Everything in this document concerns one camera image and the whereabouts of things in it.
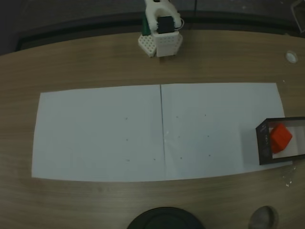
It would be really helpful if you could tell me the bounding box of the orange square block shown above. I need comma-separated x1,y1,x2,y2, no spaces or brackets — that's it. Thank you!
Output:
270,123,293,154

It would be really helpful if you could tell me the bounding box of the brown open box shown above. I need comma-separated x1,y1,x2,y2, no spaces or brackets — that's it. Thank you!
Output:
255,116,305,166

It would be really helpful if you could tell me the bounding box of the white paper sheet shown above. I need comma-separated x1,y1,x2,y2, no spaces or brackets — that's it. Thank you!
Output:
31,84,166,183
161,82,293,181

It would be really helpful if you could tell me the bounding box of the green table clamp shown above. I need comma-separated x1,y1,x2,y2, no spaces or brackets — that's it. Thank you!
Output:
142,12,151,36

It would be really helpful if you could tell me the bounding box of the black round object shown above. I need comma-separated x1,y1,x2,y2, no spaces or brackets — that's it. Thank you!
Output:
126,207,204,229

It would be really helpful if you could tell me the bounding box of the small white round cap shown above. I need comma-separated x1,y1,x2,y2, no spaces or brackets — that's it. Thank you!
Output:
285,50,298,64

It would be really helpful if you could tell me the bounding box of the grey frame object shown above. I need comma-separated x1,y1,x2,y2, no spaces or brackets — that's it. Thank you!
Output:
291,0,305,34

